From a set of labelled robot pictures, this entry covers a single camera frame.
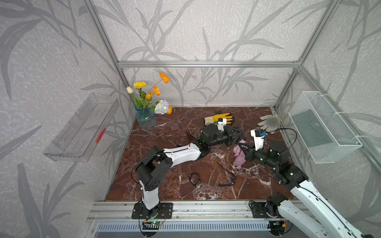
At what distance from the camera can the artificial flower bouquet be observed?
845 mm

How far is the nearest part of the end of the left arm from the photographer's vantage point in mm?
694

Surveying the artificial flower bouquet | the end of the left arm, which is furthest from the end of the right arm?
the artificial flower bouquet

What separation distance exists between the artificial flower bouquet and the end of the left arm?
37 centimetres
